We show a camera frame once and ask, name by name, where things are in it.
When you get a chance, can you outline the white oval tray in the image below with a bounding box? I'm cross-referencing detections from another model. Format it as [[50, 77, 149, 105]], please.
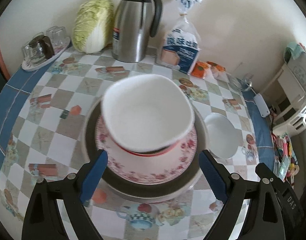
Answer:
[[21, 37, 71, 72]]

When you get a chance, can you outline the floral rimmed white plate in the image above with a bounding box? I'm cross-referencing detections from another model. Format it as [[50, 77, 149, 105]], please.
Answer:
[[95, 116, 197, 185]]

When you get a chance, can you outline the white power adapter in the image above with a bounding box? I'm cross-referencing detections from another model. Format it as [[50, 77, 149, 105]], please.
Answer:
[[254, 94, 270, 118]]

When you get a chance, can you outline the stainless steel thermos jug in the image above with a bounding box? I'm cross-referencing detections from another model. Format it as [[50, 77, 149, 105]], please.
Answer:
[[112, 0, 163, 63]]

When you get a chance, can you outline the small white round bowl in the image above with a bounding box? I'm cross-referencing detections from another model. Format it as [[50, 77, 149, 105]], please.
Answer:
[[204, 113, 239, 159]]

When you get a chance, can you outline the red rimmed strawberry bowl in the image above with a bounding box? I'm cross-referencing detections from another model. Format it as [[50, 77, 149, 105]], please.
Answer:
[[118, 144, 176, 157]]

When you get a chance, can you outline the toast bread bag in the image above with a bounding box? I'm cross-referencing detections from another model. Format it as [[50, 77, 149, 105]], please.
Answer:
[[156, 0, 202, 74]]

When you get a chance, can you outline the black cable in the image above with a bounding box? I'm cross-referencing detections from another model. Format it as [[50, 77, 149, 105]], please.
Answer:
[[269, 112, 280, 140]]

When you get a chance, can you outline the clear glass mug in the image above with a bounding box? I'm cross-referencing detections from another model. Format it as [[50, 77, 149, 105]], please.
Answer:
[[237, 73, 254, 92]]

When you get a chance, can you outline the white plastic basket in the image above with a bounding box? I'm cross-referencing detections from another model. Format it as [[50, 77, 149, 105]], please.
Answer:
[[272, 100, 306, 137]]

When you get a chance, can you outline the white shelf unit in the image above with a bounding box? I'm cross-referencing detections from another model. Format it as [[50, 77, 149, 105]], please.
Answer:
[[261, 62, 306, 111]]

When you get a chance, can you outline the upturned clear glass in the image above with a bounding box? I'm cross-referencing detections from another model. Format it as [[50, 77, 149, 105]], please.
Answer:
[[46, 26, 67, 48]]

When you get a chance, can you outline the orange snack packet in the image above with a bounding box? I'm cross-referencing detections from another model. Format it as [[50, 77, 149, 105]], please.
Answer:
[[190, 61, 226, 79]]

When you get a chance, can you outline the napa cabbage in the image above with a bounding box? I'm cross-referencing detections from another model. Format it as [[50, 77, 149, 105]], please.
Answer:
[[71, 0, 114, 54]]

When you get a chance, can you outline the white squarish bowl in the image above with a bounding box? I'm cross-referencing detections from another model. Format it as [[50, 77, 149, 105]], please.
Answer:
[[101, 74, 195, 153]]

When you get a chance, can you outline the glass pot brown handle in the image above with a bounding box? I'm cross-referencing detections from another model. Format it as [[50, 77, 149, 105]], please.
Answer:
[[21, 32, 55, 67]]

